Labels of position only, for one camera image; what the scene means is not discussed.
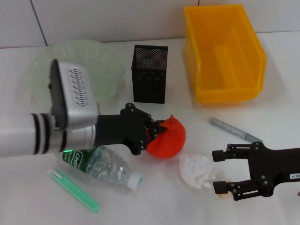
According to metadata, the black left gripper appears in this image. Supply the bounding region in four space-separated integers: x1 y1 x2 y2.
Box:
95 103 170 155

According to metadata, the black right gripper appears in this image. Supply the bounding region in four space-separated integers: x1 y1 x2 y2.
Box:
212 142 300 201

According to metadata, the white paper ball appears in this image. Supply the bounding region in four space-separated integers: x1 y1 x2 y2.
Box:
178 153 218 189

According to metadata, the clear water bottle green label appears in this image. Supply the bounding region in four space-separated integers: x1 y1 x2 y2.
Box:
56 145 144 191

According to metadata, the mint green pen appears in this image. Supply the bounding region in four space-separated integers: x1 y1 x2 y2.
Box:
46 168 101 213

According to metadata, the tan eraser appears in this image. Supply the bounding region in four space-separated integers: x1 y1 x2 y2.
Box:
217 179 233 199

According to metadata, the silver glitter pen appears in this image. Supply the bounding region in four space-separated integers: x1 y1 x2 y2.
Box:
209 117 263 143

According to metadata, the black mesh pen holder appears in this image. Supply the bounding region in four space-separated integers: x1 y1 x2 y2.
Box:
131 44 169 104

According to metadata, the green glass fruit plate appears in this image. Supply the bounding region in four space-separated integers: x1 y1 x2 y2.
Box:
25 39 126 104

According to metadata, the yellow plastic bin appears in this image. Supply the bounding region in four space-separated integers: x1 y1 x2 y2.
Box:
183 4 268 104

